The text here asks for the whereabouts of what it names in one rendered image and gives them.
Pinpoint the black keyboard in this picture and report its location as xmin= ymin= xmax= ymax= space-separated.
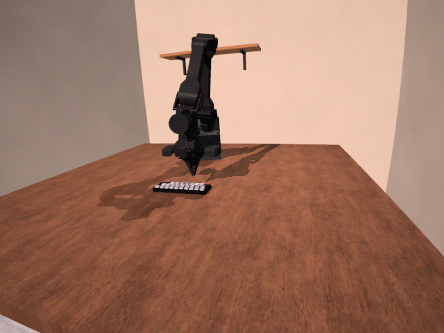
xmin=153 ymin=182 xmax=211 ymax=195

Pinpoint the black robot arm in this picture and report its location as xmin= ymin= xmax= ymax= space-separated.
xmin=169 ymin=33 xmax=218 ymax=157

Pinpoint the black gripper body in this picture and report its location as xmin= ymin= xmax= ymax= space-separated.
xmin=162 ymin=129 xmax=221 ymax=157

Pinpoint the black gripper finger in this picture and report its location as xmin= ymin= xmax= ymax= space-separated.
xmin=191 ymin=154 xmax=205 ymax=176
xmin=179 ymin=153 xmax=193 ymax=176

